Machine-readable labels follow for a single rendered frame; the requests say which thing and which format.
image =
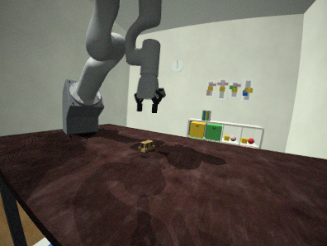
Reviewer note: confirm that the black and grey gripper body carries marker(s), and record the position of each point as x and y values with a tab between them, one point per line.
147	87

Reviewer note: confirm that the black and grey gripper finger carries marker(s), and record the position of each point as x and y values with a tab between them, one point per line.
156	101
139	103

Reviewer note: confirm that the yellow number cube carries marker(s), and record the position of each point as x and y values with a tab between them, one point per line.
150	142
144	144

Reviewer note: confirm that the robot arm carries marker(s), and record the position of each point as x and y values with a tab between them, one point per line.
109	48

